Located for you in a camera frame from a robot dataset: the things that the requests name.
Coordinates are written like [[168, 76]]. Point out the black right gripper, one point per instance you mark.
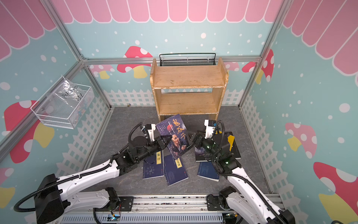
[[197, 138]]

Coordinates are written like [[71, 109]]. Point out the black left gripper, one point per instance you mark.
[[160, 142]]

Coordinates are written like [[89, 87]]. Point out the purple portrait cover book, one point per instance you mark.
[[175, 126]]

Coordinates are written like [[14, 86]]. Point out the yellow cover book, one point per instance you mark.
[[224, 141]]

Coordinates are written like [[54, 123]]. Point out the dark wolf cover book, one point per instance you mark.
[[205, 153]]

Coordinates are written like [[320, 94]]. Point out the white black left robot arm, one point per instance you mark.
[[58, 195]]

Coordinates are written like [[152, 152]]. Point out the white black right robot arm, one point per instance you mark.
[[243, 197]]

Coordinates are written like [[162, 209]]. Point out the black book under stack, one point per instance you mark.
[[234, 151]]

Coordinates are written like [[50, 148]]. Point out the navy book left yellow label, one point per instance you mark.
[[153, 166]]

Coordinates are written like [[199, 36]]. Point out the navy book tilted yellow label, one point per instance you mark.
[[174, 170]]

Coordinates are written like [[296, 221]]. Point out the blue book small yellow label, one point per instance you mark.
[[206, 170]]

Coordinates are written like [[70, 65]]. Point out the wooden two-tier bookshelf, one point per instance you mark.
[[189, 90]]

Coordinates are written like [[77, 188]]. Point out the clear plastic bag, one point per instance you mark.
[[70, 103]]

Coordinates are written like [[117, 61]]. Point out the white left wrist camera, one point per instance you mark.
[[148, 131]]

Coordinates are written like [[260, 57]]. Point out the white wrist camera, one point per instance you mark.
[[148, 131], [210, 127]]

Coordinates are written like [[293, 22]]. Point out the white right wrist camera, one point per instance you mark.
[[210, 127]]

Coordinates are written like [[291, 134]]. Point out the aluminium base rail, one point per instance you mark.
[[153, 209]]

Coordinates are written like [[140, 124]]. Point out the black wire mesh basket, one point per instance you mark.
[[187, 59]]

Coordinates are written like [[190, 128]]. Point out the white wire wall basket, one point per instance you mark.
[[44, 107]]

